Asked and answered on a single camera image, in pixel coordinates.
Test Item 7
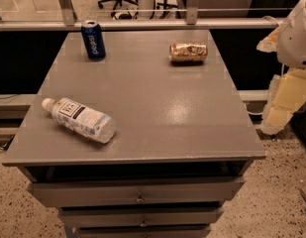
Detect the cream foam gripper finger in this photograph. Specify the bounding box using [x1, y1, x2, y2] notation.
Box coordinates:
[260, 67, 306, 135]
[256, 27, 280, 53]

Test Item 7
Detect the blue pepsi can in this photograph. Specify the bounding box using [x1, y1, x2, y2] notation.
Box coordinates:
[81, 20, 106, 60]

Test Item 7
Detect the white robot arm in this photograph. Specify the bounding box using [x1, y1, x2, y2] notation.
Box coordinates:
[256, 0, 306, 135]

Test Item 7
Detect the gold crushed can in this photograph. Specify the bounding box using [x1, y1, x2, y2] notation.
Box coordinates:
[169, 42, 208, 62]

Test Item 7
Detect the grey drawer cabinet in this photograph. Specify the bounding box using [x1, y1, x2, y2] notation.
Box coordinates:
[4, 30, 264, 238]

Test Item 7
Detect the grey metal railing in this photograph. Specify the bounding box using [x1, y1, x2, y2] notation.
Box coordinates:
[0, 0, 284, 32]

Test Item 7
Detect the clear plastic water bottle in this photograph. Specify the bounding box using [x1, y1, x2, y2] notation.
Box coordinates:
[42, 98, 116, 144]

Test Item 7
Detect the white cable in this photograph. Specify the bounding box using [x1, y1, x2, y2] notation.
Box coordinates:
[262, 15, 281, 28]

